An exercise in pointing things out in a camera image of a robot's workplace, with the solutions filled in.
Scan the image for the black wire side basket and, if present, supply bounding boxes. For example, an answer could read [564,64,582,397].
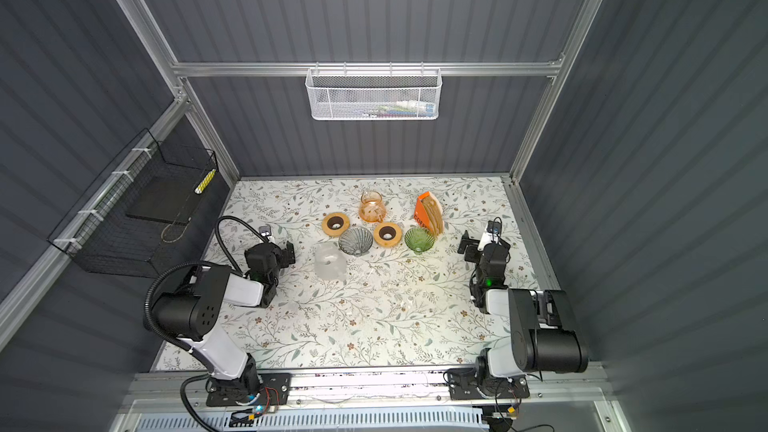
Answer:
[48,130,220,278]

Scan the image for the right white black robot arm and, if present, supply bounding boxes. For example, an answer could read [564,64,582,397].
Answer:
[448,232,589,400]

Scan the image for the clear frosted glass dripper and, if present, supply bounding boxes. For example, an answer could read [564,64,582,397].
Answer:
[314,242,347,281]

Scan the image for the tubes in white basket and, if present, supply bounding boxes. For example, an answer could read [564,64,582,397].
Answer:
[359,100,437,118]

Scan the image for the green glass dripper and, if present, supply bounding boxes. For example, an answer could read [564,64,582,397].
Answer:
[403,227,436,254]

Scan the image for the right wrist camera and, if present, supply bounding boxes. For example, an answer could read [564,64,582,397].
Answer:
[481,217,503,243]

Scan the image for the floral table mat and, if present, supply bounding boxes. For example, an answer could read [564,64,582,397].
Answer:
[152,176,568,371]

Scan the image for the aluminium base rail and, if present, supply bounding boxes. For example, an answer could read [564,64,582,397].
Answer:
[118,363,616,414]

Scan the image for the grey glass dripper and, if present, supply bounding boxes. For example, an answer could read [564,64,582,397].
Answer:
[338,226,374,256]

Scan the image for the white wire wall basket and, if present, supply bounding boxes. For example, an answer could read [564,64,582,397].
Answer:
[305,65,443,121]

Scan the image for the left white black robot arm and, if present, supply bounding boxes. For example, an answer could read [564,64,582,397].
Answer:
[143,242,296,405]

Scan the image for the orange coffee filter holder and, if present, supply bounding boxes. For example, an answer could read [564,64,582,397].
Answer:
[414,192,444,236]

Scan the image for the black foam pad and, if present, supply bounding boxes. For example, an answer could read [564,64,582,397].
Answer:
[126,177,203,225]

